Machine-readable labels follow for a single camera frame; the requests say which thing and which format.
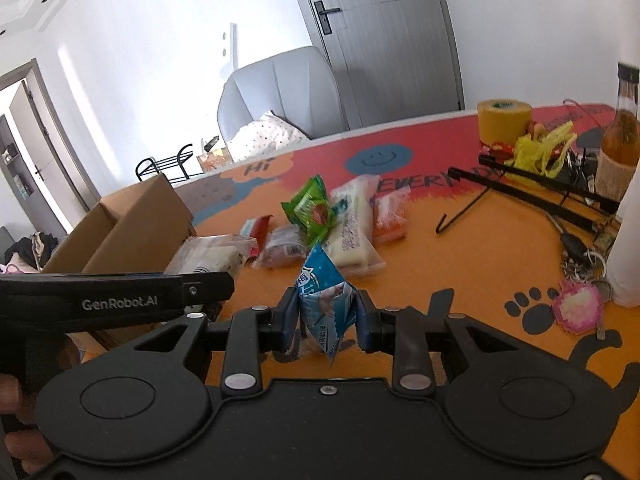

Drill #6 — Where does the long white snack packet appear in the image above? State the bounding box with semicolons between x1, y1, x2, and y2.
322;175;387;276

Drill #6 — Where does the bunch of keys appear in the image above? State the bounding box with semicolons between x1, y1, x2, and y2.
547;210;614;286

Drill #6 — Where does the black wire basket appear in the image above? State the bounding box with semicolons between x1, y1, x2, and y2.
435;154;621;237

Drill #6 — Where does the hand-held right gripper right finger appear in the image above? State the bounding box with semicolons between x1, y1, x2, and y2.
352;290;522;393

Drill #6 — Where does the pink pixel keychain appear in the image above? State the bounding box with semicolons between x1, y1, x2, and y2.
552;280;609;334

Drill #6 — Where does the orange white paper bag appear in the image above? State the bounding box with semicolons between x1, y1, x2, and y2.
196;147;234;174

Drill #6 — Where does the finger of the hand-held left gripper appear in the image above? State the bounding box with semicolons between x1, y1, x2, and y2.
181;270;236;322

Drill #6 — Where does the orange snack packet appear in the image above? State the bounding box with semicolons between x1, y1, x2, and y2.
372;191;409;244

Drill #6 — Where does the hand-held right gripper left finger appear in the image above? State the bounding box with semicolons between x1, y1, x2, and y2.
134;287;304;393

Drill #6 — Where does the small red white snack packet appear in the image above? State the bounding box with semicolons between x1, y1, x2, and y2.
239;215;275;242

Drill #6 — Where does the blue snack packet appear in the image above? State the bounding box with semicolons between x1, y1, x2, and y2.
295;242;359;368

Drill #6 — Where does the clear white snack packet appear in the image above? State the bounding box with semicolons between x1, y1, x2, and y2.
165;235;259;282

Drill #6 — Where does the pile of clothes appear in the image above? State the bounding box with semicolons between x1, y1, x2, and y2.
0;230;64;274

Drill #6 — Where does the black shoe rack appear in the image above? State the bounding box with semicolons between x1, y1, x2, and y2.
135;144;194;184

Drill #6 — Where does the black door handle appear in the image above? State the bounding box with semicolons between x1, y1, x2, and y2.
314;1;343;36

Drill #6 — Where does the clear wrapped snack packet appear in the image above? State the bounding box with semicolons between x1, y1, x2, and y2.
252;225;313;270

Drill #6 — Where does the green snack packet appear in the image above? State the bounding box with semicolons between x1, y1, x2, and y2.
280;175;337;251

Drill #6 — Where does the yellow tape roll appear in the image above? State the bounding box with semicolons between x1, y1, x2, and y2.
476;100;533;147

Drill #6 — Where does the grey door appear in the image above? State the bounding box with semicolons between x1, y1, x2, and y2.
295;0;464;129

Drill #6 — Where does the grey armchair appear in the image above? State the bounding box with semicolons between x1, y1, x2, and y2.
216;46;351;163

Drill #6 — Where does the yellow mesh bag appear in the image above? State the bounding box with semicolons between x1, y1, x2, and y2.
515;122;579;179

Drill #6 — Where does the white dotted pillow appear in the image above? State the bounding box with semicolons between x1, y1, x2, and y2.
227;110;311;163

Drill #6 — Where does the white paper roll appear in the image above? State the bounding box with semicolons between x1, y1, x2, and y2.
605;160;640;309

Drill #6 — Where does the colourful printed table mat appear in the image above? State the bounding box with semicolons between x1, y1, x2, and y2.
70;102;640;476

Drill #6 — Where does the red snack wrapper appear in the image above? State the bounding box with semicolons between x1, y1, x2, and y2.
481;141;517;160

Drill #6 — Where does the cardboard box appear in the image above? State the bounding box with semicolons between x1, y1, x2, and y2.
40;174;198;361

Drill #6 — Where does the amber glass bottle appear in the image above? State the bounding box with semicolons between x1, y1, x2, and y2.
595;62;640;202

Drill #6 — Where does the person's left hand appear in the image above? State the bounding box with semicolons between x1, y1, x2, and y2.
0;374;55;478

